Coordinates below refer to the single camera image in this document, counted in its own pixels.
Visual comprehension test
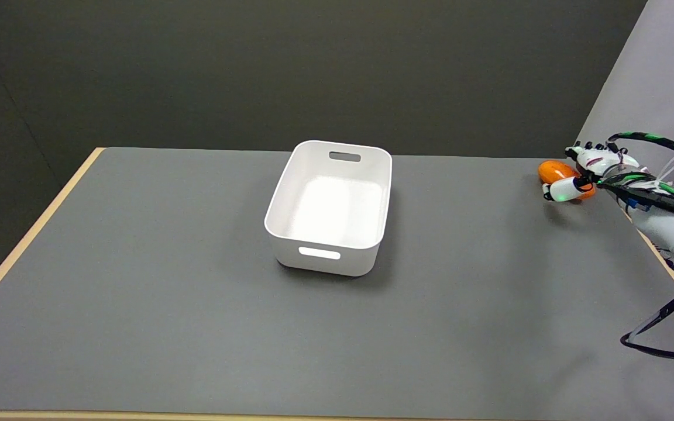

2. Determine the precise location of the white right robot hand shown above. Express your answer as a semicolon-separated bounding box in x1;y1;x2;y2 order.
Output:
542;140;643;203

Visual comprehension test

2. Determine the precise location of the orange mango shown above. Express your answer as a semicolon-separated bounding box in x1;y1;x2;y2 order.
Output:
538;160;597;203

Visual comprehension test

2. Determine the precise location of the white plastic storage bin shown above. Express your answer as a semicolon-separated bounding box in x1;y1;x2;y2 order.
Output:
264;140;393;277

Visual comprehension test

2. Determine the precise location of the black green striped cable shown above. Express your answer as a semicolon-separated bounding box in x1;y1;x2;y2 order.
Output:
606;132;674;176

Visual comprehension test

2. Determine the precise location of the black sleeved cable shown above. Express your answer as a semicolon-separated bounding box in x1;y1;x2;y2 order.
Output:
596;171;674;222

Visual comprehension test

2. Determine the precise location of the black hanging cable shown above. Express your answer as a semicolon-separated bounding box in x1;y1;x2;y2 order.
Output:
620;279;674;361

